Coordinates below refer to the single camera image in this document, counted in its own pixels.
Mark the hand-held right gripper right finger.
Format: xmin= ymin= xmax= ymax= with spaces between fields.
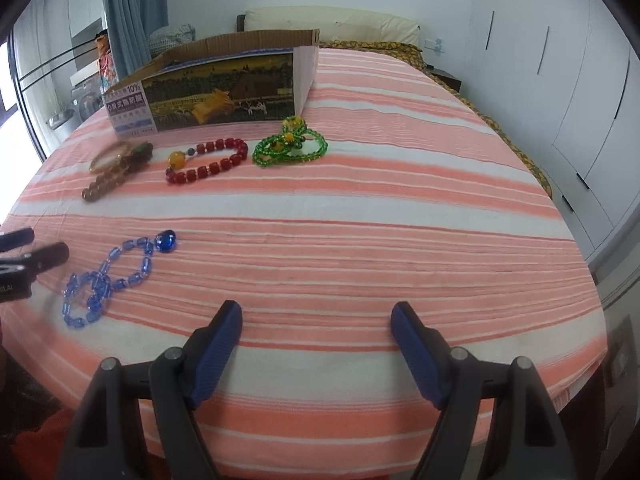
xmin=390 ymin=301 xmax=576 ymax=480

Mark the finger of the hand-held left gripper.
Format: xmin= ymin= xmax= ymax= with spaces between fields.
xmin=0 ymin=242 xmax=71 ymax=281
xmin=0 ymin=227 xmax=35 ymax=252

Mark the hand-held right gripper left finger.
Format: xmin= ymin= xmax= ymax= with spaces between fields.
xmin=55 ymin=300 xmax=244 ymax=480

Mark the brown wooden bead bracelet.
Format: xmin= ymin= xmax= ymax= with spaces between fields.
xmin=81 ymin=142 xmax=154 ymax=205

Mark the gold bangle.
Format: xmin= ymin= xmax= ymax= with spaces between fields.
xmin=90 ymin=141 xmax=132 ymax=173

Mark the blue bead necklace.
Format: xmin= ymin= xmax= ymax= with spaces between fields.
xmin=61 ymin=230 xmax=178 ymax=330

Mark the red bead bracelet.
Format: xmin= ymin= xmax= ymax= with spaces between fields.
xmin=166 ymin=137 xmax=249 ymax=186

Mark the green bead necklace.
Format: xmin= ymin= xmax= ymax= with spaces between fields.
xmin=252 ymin=116 xmax=329 ymax=167

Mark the printed cardboard box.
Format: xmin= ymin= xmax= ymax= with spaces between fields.
xmin=102 ymin=29 xmax=321 ymax=137

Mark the metal basin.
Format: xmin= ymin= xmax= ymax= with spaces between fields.
xmin=46 ymin=110 xmax=76 ymax=131

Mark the pink striped cloth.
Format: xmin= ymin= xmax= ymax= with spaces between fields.
xmin=0 ymin=47 xmax=608 ymax=461

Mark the washing machine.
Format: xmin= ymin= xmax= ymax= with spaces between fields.
xmin=70 ymin=67 xmax=108 ymax=123

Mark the colourful hanging cloth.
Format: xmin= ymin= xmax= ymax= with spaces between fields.
xmin=95 ymin=30 xmax=119 ymax=84

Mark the glass sliding door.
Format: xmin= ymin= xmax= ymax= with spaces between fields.
xmin=0 ymin=0 xmax=108 ymax=161

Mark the checked fabric pile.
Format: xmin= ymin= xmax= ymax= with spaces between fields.
xmin=147 ymin=24 xmax=196 ymax=54

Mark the blue-grey curtain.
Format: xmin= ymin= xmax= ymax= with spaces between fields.
xmin=99 ymin=0 xmax=168 ymax=83

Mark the dark wooden nightstand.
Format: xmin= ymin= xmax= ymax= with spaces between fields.
xmin=425 ymin=67 xmax=463 ymax=94

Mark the white wardrobe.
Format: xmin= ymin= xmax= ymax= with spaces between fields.
xmin=470 ymin=0 xmax=640 ymax=271

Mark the cream headboard cushion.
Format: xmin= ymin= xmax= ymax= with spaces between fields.
xmin=244 ymin=6 xmax=421 ymax=47

